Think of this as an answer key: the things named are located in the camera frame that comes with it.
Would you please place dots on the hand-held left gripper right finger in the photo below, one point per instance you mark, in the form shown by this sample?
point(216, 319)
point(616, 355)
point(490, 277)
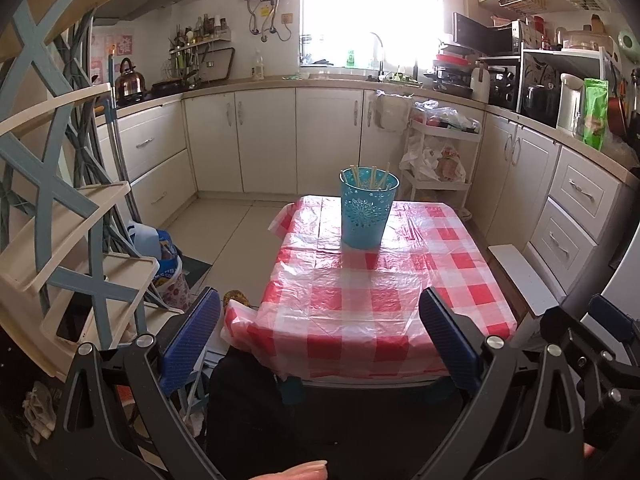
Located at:
point(450, 340)

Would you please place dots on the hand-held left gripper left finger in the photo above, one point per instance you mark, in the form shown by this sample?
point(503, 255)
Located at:
point(190, 340)

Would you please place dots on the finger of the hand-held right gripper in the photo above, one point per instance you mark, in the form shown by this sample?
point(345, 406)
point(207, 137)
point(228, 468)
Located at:
point(612, 322)
point(570, 332)

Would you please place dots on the teal perforated plastic basket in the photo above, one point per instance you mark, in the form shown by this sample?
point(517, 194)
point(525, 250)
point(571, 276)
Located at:
point(367, 220)

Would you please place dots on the bunch of wooden chopsticks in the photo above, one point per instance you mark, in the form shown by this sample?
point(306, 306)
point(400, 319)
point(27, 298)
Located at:
point(373, 175)

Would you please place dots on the person's right hand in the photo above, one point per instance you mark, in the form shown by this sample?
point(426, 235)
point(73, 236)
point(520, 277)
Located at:
point(589, 451)

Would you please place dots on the person's left hand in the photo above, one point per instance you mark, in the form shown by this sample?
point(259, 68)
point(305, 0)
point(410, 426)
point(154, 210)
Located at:
point(307, 472)

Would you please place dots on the light grey door panel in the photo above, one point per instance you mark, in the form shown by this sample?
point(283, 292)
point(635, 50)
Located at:
point(625, 280)

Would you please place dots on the floral bag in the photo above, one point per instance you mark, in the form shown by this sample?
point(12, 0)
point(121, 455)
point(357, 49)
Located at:
point(175, 287)

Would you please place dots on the yellow patterned slipper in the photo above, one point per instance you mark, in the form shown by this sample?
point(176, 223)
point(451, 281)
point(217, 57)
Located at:
point(239, 299)

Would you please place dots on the dark floor mat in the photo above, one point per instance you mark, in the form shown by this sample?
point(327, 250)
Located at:
point(197, 270)

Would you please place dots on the red checkered plastic tablecloth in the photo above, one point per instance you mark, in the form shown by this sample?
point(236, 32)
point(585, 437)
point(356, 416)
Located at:
point(370, 300)

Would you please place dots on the blue plastic bag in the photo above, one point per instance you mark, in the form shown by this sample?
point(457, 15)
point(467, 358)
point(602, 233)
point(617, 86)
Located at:
point(167, 247)

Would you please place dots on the grey rag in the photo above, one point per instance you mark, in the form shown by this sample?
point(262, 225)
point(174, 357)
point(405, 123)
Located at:
point(40, 410)

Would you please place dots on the beige and blue shelf rack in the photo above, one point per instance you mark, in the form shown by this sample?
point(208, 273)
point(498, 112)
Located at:
point(75, 210)

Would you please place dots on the red yellow snack bag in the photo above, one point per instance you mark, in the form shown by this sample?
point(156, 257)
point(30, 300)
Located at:
point(451, 165)

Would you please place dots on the white rolling cart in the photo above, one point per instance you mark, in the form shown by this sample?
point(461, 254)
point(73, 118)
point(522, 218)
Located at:
point(474, 160)

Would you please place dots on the white plastic bag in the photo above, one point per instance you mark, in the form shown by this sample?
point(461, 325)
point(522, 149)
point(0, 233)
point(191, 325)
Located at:
point(420, 157)

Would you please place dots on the green food packet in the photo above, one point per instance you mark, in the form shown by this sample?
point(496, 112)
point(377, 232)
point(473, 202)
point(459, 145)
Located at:
point(596, 115)

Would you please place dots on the red frying pan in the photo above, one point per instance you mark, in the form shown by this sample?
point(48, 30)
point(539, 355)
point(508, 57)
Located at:
point(617, 112)

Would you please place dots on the white electric thermos pot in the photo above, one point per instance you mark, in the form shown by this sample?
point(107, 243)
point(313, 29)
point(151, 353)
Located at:
point(570, 105)

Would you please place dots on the crumpled clear plastic bag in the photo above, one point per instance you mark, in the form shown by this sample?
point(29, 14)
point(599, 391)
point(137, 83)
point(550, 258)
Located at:
point(450, 117)

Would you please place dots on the black countertop cooker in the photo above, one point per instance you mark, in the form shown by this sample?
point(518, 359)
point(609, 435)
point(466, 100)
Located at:
point(537, 102)

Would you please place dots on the white hanging waste bin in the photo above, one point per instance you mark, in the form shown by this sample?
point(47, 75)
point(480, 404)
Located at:
point(392, 112)

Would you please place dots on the white kitchen base cabinets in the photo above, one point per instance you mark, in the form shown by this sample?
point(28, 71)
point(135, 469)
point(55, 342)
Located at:
point(325, 135)

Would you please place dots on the white cutting board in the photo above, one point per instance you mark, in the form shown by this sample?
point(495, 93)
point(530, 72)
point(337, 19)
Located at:
point(481, 87)

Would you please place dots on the black wok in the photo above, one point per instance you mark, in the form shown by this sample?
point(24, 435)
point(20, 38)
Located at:
point(167, 86)

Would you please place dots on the stack of cookware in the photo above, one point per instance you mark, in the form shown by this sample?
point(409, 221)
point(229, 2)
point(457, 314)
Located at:
point(452, 77)

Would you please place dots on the steel kettle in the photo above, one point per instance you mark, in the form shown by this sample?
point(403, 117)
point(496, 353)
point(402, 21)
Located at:
point(130, 82)

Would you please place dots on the white appliance shelf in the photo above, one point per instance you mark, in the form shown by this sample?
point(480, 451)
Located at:
point(560, 57)

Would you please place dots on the pale green round object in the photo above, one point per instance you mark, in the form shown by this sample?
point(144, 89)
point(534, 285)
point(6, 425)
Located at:
point(627, 45)

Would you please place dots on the clear plastic bottle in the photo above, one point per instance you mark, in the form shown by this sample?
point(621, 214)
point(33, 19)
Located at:
point(258, 67)

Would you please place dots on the chrome kitchen faucet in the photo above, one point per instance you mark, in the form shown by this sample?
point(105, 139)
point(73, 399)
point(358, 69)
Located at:
point(381, 60)

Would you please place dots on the red canister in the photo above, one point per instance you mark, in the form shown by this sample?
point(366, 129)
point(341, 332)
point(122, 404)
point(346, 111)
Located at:
point(539, 25)

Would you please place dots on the black microwave oven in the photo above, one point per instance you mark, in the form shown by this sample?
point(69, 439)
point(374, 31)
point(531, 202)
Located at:
point(480, 35)

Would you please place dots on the spice rack with bottles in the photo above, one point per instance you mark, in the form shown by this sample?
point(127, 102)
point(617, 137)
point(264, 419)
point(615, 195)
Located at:
point(210, 30)

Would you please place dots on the window sill dish rack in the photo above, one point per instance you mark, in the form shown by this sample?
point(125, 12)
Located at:
point(312, 52)

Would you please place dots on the kitchen window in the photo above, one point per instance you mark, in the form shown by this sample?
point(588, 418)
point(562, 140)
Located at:
point(370, 0)

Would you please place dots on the pink wall stickers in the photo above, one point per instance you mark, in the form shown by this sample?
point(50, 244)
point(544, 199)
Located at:
point(122, 45)

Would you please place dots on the wall power outlet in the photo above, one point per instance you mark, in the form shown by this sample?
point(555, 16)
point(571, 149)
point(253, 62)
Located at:
point(287, 18)

